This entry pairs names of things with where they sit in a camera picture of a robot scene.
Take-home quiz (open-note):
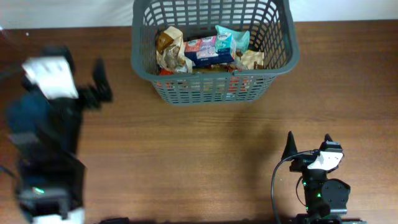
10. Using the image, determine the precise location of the dark grey plastic basket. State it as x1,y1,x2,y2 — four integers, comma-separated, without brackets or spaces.
131,0,299,105

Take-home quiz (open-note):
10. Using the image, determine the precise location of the red San Remo pasta pack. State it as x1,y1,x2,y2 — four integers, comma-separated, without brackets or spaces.
176,62,248,73

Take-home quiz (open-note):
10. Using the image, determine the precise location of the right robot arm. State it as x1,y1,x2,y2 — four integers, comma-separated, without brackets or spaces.
281,131,351,224

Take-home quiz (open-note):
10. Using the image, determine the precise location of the beige cookie bag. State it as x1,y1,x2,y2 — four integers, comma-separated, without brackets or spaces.
155,26,193,73
236,50,264,70

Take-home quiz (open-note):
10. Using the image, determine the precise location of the light blue tissue packet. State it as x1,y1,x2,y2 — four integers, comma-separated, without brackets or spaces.
215,25,250,54

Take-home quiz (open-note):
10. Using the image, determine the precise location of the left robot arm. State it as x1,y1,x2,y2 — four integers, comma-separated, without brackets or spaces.
6,46,113,223

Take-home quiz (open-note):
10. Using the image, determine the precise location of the Kleenex tissue multipack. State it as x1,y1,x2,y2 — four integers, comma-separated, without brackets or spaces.
184,33,236,67

